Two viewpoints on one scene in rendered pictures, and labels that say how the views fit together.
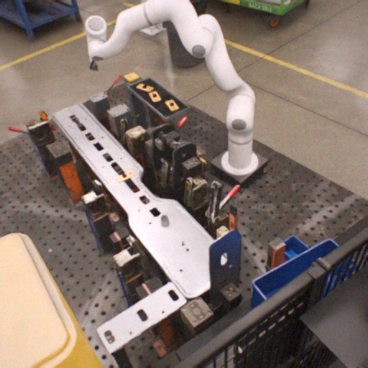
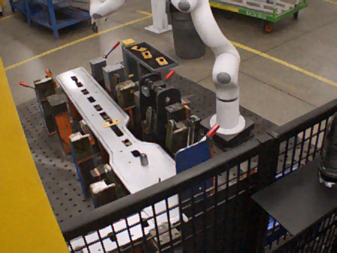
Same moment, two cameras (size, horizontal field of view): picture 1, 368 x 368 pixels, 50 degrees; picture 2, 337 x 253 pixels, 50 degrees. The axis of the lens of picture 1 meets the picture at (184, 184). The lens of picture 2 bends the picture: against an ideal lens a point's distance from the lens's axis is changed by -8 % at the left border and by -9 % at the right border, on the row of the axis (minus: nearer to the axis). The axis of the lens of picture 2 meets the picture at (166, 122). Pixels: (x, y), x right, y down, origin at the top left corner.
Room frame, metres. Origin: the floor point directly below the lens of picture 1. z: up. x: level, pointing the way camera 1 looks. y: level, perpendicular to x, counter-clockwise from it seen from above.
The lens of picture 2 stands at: (-0.17, -0.08, 1.98)
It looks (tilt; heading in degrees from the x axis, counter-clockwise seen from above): 34 degrees down; 4
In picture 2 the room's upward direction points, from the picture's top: 6 degrees counter-clockwise
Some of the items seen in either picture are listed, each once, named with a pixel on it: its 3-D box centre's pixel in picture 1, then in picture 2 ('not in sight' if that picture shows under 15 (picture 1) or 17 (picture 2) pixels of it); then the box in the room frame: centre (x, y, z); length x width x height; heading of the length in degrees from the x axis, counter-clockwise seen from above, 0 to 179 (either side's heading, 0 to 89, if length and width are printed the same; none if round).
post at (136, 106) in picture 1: (138, 114); (132, 77); (1.89, 0.22, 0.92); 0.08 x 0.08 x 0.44; 30
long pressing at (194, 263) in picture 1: (121, 175); (107, 123); (1.31, 0.28, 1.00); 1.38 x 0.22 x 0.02; 30
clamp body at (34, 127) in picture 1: (47, 149); (49, 105); (1.71, 0.72, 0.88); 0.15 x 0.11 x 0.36; 120
